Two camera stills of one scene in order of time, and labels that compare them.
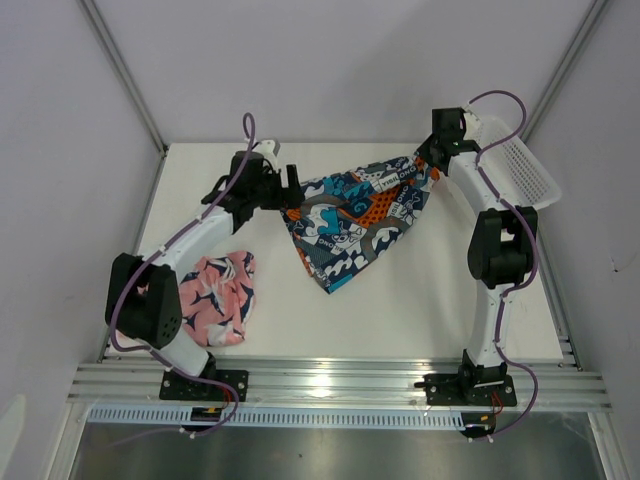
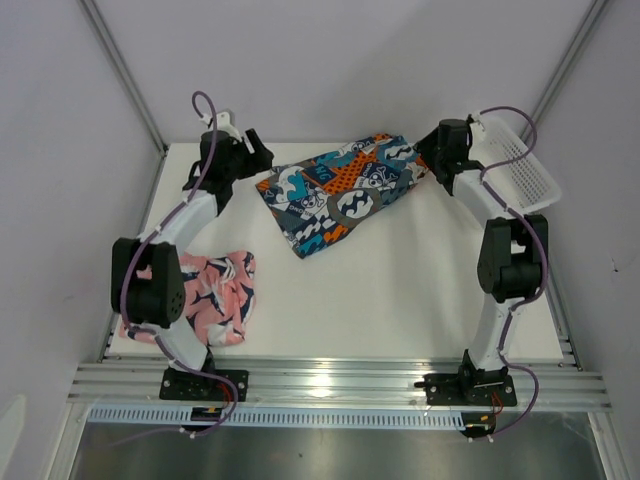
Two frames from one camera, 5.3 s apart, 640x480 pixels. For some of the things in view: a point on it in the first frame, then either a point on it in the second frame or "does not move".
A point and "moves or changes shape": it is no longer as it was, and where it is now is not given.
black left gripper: [290, 197] → [260, 161]
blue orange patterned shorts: [348, 221] moves or changes shape
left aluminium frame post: [101, 31] does not move
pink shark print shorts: [216, 299] does not move
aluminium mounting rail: [327, 384] does not move
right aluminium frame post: [591, 17] does not move
